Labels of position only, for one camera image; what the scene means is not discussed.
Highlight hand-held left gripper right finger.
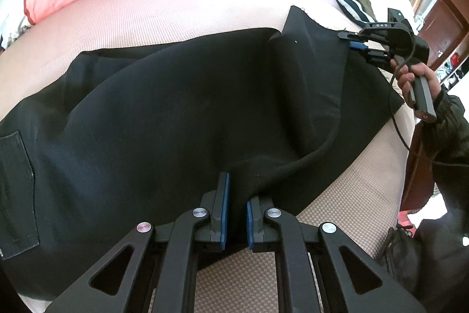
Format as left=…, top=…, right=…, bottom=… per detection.
left=246, top=196, right=427, bottom=313

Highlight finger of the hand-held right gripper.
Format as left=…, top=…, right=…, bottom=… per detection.
left=349, top=41, right=395, bottom=71
left=337, top=31, right=385, bottom=44

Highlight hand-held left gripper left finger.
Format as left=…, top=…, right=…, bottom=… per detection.
left=44, top=172, right=231, bottom=313

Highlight black pants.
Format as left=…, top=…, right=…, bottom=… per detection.
left=0, top=5, right=405, bottom=302

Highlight person's right forearm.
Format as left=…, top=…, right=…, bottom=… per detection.
left=418, top=89, right=469, bottom=222

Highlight person's right hand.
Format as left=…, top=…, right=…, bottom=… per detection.
left=390, top=58, right=441, bottom=104

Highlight dark striped garment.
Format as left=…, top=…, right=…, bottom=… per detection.
left=335, top=0, right=379, bottom=25

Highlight brown wooden wardrobe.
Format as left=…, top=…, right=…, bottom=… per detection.
left=413, top=0, right=469, bottom=79

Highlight beige woven bed mat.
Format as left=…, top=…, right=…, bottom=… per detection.
left=0, top=0, right=414, bottom=313

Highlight person's dark trouser leg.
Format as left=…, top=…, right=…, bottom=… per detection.
left=377, top=199, right=469, bottom=313

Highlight brown wooden bed frame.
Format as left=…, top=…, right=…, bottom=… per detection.
left=399, top=104, right=442, bottom=214

